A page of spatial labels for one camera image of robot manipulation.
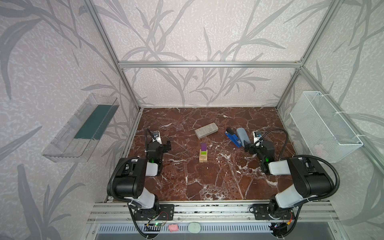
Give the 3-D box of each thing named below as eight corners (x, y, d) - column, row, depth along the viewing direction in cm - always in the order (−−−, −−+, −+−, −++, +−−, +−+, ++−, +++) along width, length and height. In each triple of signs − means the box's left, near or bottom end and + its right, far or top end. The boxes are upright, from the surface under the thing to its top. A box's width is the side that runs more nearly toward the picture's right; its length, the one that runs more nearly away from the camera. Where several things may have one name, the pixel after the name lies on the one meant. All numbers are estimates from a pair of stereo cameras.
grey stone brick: (198, 139, 104) (198, 136, 101) (194, 133, 108) (194, 129, 105) (219, 131, 109) (220, 128, 106) (215, 124, 113) (215, 121, 110)
